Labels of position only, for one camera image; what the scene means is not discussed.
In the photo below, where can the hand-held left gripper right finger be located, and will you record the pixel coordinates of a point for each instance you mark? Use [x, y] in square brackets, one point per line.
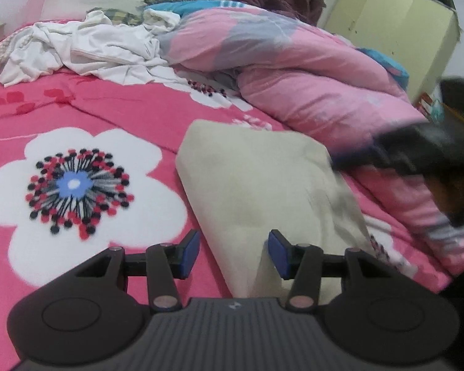
[278, 251]

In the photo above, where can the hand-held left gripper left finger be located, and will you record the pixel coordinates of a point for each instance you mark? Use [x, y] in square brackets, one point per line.
[191, 249]

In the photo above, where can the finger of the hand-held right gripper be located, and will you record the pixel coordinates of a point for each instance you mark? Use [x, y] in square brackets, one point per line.
[367, 154]

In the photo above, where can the beige zip hoodie black trim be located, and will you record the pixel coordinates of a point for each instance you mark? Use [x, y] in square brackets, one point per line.
[255, 185]

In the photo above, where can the colourful printed box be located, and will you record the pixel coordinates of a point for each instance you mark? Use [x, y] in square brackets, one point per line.
[431, 106]

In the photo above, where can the pink and teal quilt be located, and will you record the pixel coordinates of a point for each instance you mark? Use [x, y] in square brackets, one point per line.
[294, 65]

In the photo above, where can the cream wardrobe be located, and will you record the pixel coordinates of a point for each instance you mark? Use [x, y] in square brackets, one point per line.
[390, 27]

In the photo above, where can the pink floral bedsheet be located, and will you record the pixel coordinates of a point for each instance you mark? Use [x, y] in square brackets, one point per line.
[120, 100]

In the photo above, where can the white crumpled garment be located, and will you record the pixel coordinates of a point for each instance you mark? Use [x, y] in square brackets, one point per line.
[100, 46]

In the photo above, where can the plaid cloth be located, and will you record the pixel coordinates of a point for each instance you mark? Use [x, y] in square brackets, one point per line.
[120, 16]

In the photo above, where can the beige speckled cloth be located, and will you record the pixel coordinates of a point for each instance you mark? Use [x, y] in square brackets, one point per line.
[0, 54]

